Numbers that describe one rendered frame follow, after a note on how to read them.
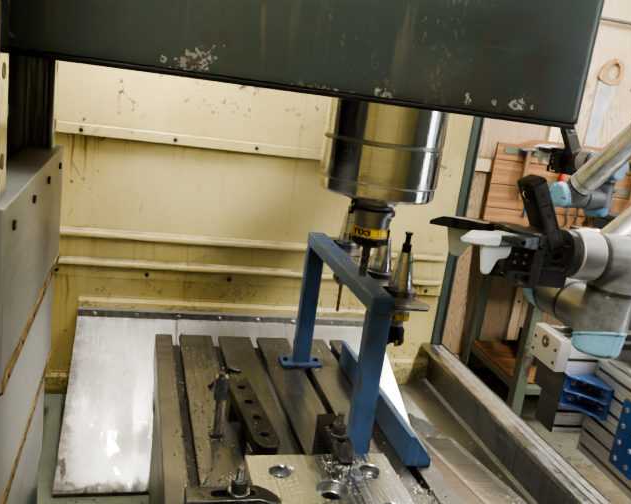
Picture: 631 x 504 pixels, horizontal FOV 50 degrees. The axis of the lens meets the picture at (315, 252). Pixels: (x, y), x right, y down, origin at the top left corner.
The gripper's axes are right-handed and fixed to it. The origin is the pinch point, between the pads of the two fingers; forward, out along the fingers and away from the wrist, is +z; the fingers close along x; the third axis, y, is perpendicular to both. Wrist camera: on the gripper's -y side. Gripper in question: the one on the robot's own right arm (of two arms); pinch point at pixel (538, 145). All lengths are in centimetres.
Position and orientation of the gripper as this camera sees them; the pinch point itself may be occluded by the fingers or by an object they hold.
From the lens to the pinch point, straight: 246.3
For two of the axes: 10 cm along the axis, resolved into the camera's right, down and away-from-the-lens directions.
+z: -4.2, -2.7, 8.6
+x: 9.1, -1.2, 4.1
